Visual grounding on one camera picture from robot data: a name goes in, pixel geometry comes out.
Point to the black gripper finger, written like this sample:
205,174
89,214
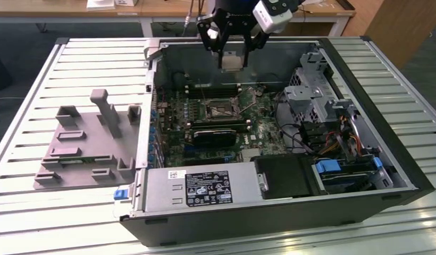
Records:
247,45
221,40

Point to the silver square CPU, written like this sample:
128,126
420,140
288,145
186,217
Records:
233,63

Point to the CPU socket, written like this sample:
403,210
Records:
220,110

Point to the small grey case sticker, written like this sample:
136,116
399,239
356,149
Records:
232,53

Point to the black RAM stick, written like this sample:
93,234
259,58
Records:
215,93

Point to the thin metal locking lever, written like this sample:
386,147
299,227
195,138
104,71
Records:
204,95

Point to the silver metal disk bay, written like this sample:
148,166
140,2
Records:
311,98

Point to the white box with dark print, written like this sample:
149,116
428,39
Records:
126,2

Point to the small black graphics card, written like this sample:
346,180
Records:
215,138

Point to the green motherboard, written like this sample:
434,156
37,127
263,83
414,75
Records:
176,143

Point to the silver chipset heat sink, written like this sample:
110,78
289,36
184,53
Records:
252,154

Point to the brown wooden cabinet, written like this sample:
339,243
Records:
406,29

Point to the black drive box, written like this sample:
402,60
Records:
285,175

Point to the grey parts rack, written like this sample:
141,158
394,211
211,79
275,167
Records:
90,138

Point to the hard disk in blue carrier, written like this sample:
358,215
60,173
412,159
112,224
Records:
346,175

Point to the green RAM stick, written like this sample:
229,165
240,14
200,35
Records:
86,160

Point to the silver power supply with label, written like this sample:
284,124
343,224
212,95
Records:
161,191

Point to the blue case latch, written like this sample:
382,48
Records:
121,194

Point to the black open PC case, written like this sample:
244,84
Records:
240,225

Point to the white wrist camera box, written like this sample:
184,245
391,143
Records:
273,16

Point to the wooden desk white frame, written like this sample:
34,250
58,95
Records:
97,14

